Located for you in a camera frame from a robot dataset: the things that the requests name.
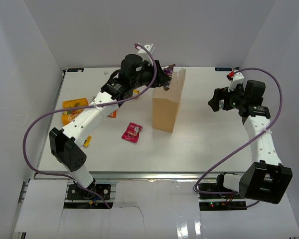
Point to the orange snack packet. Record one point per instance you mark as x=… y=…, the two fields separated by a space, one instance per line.
x=111 y=115

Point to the silver grey snack packet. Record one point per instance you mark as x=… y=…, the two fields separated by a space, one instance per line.
x=221 y=105

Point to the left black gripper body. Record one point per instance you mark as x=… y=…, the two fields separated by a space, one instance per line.
x=158 y=73

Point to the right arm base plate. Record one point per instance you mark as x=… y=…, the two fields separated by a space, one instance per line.
x=211 y=202

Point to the purple brown candy packet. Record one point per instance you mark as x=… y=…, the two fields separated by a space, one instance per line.
x=170 y=77

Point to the large yellow snack bag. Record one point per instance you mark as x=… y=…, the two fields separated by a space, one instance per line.
x=69 y=115

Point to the blue label corner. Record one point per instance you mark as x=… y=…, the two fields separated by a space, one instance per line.
x=75 y=70
x=223 y=69

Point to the brown paper bag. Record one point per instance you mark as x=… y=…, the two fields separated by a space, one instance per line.
x=165 y=104

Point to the aluminium table front rail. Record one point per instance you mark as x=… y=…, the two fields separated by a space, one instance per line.
x=146 y=175

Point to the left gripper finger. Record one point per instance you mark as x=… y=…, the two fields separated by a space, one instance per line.
x=168 y=70
x=167 y=84

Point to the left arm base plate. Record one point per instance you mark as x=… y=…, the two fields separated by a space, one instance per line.
x=76 y=193

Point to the blue label left corner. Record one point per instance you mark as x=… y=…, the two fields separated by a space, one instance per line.
x=75 y=70

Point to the small yellow snack packet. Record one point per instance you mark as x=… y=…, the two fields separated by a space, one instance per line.
x=135 y=93

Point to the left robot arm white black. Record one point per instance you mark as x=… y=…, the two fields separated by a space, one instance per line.
x=66 y=143

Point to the blue label right corner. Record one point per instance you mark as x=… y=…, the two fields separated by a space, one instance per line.
x=223 y=69

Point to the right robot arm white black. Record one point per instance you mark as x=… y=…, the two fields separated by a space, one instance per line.
x=266 y=180

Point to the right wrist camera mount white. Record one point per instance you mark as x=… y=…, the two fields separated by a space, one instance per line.
x=235 y=78

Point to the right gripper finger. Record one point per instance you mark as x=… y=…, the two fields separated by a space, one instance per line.
x=214 y=104
x=219 y=93

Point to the small yellow candy packet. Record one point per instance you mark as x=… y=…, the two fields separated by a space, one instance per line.
x=87 y=141

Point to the magenta candy packet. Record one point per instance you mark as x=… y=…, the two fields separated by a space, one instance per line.
x=132 y=132

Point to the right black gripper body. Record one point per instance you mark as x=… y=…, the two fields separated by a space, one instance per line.
x=221 y=98

